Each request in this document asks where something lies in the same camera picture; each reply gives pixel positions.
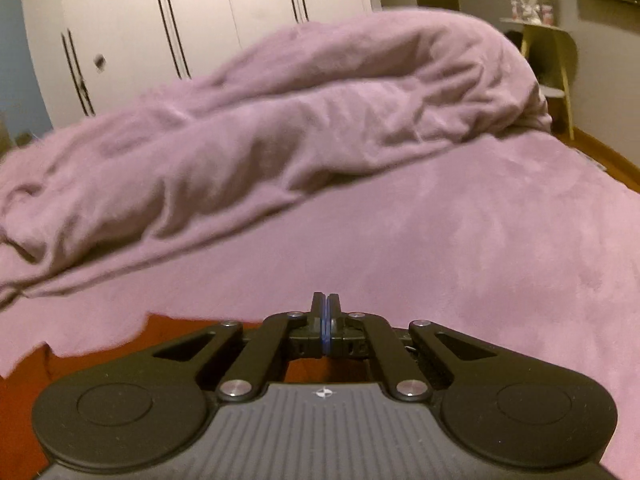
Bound white wardrobe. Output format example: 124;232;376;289
20;0;383;133

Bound purple bed sheet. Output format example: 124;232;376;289
0;130;640;461

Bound brown button cardigan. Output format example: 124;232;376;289
0;312;373;480

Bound yellow-green side table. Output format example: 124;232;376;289
500;15;579;142

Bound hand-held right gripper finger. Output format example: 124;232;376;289
326;294;496;403
152;292;327;403

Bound pink jars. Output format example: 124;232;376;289
510;0;554;26

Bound purple duvet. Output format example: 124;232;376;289
0;7;553;306

